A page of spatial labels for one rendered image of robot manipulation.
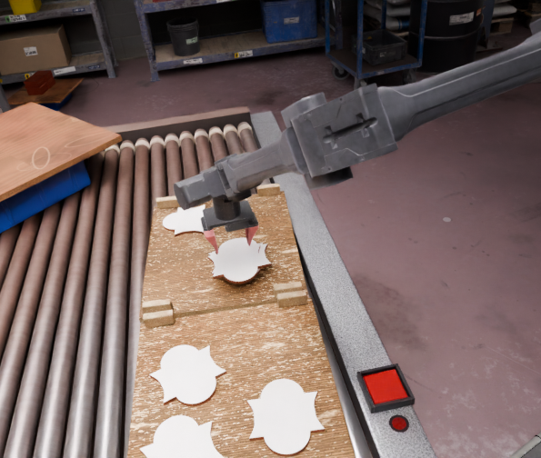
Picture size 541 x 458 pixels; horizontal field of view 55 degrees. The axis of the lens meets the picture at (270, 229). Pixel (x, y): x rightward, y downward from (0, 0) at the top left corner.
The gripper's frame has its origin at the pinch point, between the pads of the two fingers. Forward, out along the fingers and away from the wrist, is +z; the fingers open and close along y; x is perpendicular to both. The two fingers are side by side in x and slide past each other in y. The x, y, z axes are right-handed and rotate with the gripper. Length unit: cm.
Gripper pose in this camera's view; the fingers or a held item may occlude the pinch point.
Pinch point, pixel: (232, 245)
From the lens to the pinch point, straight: 117.6
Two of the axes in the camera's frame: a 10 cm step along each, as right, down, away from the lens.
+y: 9.6, -2.1, 1.6
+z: 0.7, 7.9, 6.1
